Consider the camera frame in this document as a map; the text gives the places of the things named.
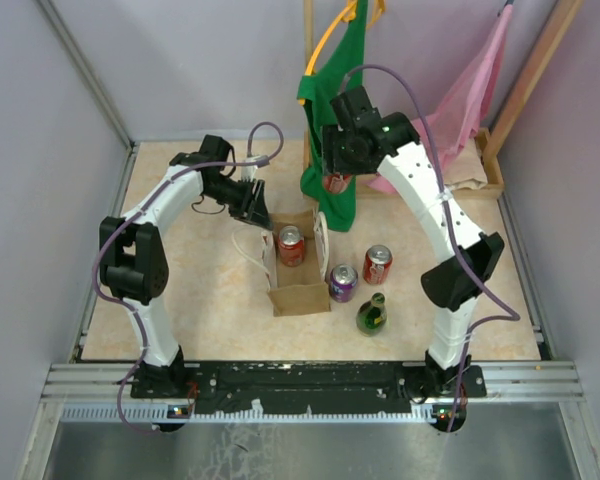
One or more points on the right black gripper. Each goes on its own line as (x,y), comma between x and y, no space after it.
(332,162)

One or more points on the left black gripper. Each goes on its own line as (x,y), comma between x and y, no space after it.
(260,211)

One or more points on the red cola can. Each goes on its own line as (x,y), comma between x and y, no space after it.
(291,246)
(336,183)
(377,263)

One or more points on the watermelon print canvas bag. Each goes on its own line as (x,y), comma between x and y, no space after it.
(294,290)

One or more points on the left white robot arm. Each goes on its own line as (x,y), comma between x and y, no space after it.
(131,268)

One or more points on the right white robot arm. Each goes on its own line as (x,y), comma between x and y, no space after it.
(466,255)

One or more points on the wooden tray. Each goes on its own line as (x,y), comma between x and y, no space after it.
(495,186)

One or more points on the green t-shirt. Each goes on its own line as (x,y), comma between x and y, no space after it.
(339,209)

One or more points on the purple soda can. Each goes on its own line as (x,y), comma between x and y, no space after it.
(343,281)

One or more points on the beige cloth in tray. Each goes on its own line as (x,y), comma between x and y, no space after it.
(472,172)

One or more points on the pink shirt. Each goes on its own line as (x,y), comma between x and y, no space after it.
(458,116)

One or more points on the yellow clothes hanger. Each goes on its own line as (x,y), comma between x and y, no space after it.
(325,40)

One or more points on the green glass bottle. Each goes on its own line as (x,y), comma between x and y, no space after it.
(372,315)

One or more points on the wooden rack frame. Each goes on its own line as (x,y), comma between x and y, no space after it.
(554,30)

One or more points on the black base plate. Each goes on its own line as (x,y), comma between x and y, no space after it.
(322,388)

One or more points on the aluminium rail frame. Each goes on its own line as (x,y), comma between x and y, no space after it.
(533,420)

